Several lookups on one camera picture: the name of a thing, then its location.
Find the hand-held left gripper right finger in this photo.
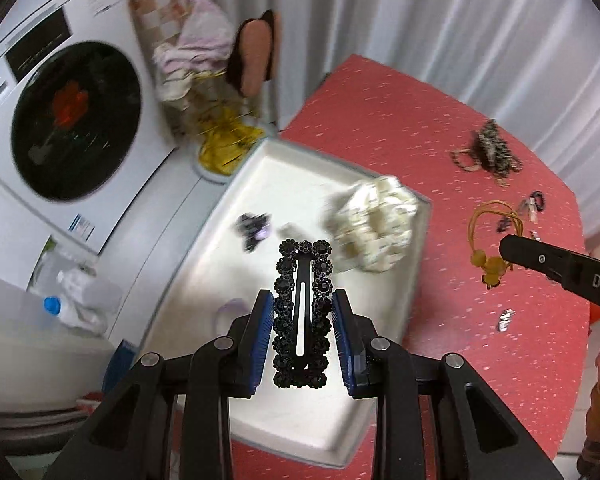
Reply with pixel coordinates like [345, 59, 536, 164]
[330, 289, 566, 480]

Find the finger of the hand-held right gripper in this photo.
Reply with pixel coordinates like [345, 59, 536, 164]
[499, 234, 578, 287]

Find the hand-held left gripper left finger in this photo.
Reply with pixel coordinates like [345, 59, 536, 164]
[65, 290, 276, 480]

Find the yellow hair tie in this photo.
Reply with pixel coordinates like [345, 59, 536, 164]
[467, 200, 525, 291]

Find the purple hair tie with flower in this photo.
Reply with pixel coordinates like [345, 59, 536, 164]
[214, 298, 254, 332]

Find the black beaded snap clip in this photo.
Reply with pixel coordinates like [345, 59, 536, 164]
[272, 238, 335, 390]

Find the black flower hair clip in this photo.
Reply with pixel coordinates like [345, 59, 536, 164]
[235, 212, 272, 253]

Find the white floral scrunchie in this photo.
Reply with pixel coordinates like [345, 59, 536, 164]
[327, 175, 422, 274]

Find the white rectangular tray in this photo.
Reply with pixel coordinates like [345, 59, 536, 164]
[157, 138, 432, 469]

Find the leopard print scrunchie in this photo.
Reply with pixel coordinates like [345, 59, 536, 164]
[472, 119, 524, 187]

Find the plastic bottle with blue cap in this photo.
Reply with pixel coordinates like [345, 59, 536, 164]
[42, 266, 125, 337]

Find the yellow crumpled bag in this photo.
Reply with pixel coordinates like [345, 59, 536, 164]
[197, 107, 267, 177]

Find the white curtain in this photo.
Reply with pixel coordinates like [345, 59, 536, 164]
[170, 0, 600, 241]

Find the white washing machine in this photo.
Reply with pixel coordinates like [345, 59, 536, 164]
[0, 0, 181, 257]

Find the pink towel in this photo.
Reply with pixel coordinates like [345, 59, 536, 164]
[152, 0, 236, 105]

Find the checkered cloth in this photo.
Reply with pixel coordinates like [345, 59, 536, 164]
[126, 0, 192, 57]

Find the brown braided hair tie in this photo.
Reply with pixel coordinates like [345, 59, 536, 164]
[450, 147, 482, 172]

